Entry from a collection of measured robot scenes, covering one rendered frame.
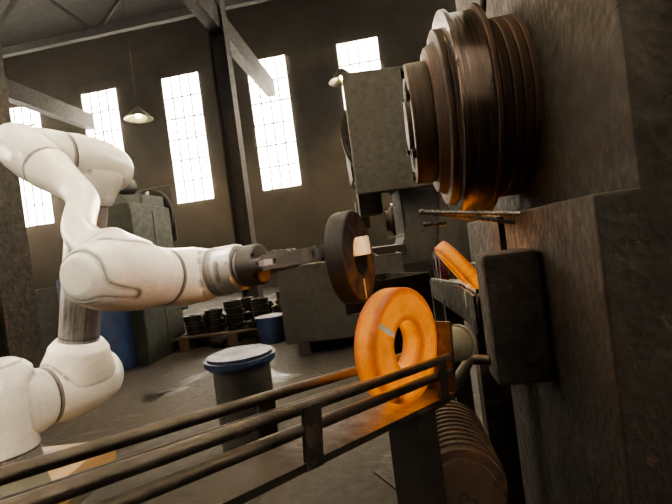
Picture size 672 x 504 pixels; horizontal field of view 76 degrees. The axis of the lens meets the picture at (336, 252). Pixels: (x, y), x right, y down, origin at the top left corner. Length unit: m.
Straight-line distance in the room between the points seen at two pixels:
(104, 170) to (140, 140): 12.08
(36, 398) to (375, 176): 2.95
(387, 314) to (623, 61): 0.43
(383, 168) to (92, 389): 2.87
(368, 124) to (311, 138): 7.87
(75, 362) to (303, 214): 10.22
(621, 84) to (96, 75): 14.22
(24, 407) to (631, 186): 1.28
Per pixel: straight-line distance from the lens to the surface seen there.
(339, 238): 0.64
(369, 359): 0.54
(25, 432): 1.30
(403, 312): 0.58
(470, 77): 0.90
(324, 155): 11.42
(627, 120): 0.67
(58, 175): 1.10
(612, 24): 0.71
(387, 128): 3.76
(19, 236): 3.67
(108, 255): 0.69
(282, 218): 11.46
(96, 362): 1.36
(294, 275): 3.48
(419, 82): 0.99
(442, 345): 0.66
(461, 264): 1.06
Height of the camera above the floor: 0.85
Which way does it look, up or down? 1 degrees down
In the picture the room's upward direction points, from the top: 7 degrees counter-clockwise
